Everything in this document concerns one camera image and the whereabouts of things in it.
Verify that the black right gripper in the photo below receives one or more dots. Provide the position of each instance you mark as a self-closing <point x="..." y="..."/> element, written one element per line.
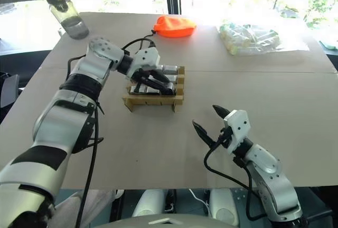
<point x="224" y="137"/>

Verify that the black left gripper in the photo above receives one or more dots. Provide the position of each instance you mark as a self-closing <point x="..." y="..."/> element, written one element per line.
<point x="140" y="76"/>

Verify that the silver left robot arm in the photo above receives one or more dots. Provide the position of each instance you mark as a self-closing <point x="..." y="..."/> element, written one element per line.
<point x="52" y="122"/>

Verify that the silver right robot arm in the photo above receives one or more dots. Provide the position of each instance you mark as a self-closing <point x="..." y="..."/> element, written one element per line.
<point x="274" y="183"/>

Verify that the wooden rack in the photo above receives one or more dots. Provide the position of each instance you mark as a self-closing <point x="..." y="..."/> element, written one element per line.
<point x="148" y="100"/>

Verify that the white rounded shell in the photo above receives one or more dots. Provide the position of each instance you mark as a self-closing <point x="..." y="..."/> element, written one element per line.
<point x="149" y="203"/>
<point x="224" y="207"/>

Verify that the clear plastic bag of items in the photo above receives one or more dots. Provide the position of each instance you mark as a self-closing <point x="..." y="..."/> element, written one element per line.
<point x="245" y="39"/>

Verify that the clear black-capped water bottle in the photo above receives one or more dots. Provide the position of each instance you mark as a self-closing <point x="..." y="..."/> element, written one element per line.
<point x="75" y="28"/>

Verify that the grey robot torso top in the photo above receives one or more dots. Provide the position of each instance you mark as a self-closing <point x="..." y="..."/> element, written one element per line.
<point x="185" y="222"/>

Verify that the teal flat item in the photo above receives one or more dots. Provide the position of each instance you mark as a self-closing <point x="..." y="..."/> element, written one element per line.
<point x="327" y="45"/>

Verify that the dark grey chair back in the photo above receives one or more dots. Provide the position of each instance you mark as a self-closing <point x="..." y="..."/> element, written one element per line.
<point x="9" y="93"/>

